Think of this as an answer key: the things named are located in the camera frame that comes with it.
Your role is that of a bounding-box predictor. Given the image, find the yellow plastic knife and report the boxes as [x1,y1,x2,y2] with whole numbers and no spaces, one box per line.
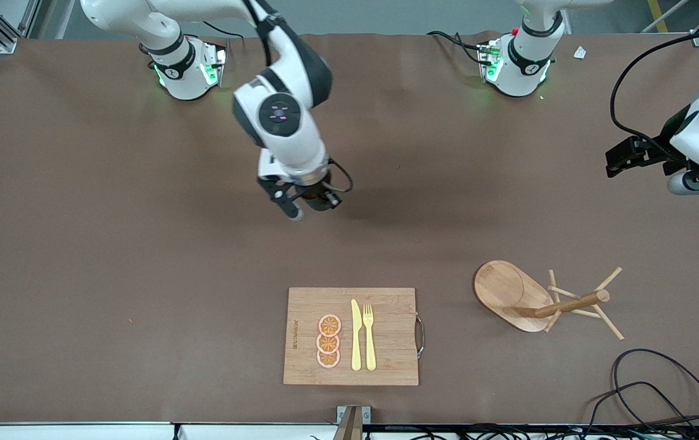
[351,299,363,372]

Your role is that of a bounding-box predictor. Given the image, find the wooden mug rack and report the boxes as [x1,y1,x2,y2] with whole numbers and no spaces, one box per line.
[474,260,625,341]

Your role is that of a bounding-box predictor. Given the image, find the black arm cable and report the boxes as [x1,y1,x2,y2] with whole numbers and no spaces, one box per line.
[610,27,699,161]
[324,158,354,194]

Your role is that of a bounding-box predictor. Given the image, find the black base cable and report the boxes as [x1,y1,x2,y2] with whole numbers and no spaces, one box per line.
[202,20,245,42]
[426,29,489,65]

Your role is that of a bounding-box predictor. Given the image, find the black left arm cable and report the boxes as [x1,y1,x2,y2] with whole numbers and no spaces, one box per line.
[610,27,699,161]

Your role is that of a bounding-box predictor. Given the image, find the black looped cable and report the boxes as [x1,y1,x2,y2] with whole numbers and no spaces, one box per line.
[611,348,699,438]
[583,381,699,440]

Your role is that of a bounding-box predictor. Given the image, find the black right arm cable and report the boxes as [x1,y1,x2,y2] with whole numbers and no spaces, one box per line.
[324,158,354,194]

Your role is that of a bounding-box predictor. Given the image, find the brown table cover mat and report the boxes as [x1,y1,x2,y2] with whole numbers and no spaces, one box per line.
[0,31,699,427]

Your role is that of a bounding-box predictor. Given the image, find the metal bracket with brown post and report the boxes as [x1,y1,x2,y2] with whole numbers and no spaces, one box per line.
[331,405,372,440]

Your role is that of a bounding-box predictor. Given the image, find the yellow plastic fork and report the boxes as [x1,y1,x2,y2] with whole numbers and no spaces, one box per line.
[362,304,377,372]

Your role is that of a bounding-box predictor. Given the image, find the white table edge rail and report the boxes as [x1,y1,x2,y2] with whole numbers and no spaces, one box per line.
[0,421,699,440]

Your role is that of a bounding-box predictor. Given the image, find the black cable bundle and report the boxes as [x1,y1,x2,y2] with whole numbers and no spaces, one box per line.
[365,423,699,440]

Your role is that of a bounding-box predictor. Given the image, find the bamboo cutting board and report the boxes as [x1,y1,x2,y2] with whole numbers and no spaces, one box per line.
[283,287,426,387]

